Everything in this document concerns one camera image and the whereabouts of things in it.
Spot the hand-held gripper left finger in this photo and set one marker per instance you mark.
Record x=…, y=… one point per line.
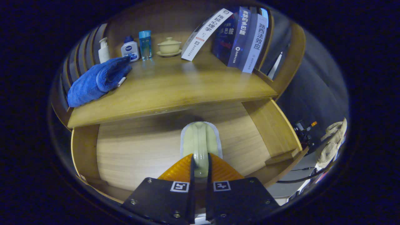
x=192, y=193

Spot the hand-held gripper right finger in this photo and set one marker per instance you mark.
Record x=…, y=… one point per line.
x=208, y=193

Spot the wooden drawer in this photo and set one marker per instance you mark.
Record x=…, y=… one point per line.
x=140, y=150

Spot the wooden countertop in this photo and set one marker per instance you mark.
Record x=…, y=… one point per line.
x=181, y=84

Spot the wooden cabinet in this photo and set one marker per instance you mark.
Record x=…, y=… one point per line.
x=175, y=22

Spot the black device with orange tab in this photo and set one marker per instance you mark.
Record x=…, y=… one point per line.
x=303, y=134

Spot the beige hanging cloth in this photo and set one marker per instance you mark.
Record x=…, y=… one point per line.
x=332, y=143

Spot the blue folded towel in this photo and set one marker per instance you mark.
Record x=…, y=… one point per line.
x=97, y=81

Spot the beige lidded tea cup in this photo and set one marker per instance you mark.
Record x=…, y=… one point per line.
x=169, y=47

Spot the clear blue bottle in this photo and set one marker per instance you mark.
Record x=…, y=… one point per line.
x=145, y=45

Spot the white bottle with blue cap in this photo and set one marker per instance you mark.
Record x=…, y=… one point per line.
x=130, y=50

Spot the pale grey book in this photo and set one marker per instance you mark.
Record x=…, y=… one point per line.
x=257, y=43

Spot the dark blue book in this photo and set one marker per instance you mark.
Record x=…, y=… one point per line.
x=231, y=37

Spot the white book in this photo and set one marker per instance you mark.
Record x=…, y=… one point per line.
x=207, y=32

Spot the white pump bottle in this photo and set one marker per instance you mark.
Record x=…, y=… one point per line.
x=103, y=53

